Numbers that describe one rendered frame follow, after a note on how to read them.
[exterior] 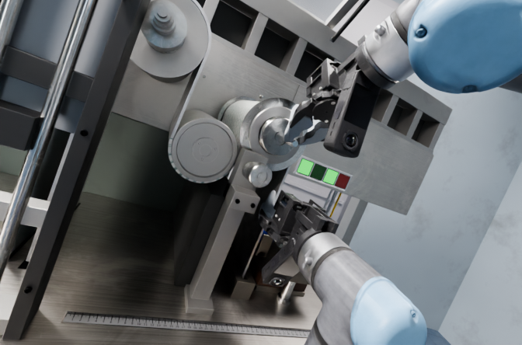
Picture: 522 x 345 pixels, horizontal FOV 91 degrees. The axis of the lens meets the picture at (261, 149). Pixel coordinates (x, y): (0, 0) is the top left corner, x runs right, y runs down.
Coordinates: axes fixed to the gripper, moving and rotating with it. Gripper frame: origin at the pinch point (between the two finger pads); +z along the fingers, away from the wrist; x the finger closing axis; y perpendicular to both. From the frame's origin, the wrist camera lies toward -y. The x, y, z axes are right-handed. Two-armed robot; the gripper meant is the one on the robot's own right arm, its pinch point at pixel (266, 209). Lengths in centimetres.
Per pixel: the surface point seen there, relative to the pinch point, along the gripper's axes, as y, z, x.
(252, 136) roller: 14.2, -3.4, 10.7
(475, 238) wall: -3, 102, -291
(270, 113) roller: 19.6, -3.4, 9.2
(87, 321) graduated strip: -19.0, -12.4, 26.6
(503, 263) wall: -13, 75, -293
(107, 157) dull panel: -7.6, 30.4, 36.6
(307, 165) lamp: 10.2, 29.4, -24.4
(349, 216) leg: -7, 48, -71
